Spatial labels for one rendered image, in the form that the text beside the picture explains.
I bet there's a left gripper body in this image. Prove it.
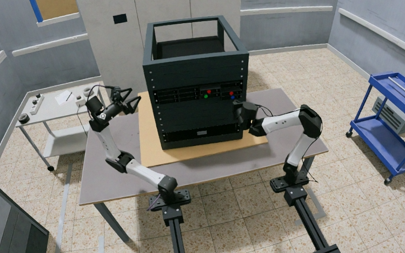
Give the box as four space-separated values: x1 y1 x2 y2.
106 89 133 118

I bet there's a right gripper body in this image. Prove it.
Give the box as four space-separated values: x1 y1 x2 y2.
233 102 244 120

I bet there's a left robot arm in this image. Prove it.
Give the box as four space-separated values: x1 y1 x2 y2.
85 95 190 209

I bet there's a black server rack frame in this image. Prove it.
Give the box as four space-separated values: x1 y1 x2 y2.
142 15 249 150

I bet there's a tan flat board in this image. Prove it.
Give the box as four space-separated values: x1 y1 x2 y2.
138 91 268 168

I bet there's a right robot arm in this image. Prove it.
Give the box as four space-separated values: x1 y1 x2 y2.
237 102 322 190

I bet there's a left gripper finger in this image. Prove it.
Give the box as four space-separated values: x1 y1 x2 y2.
125 96 142 113
120 88 132 103

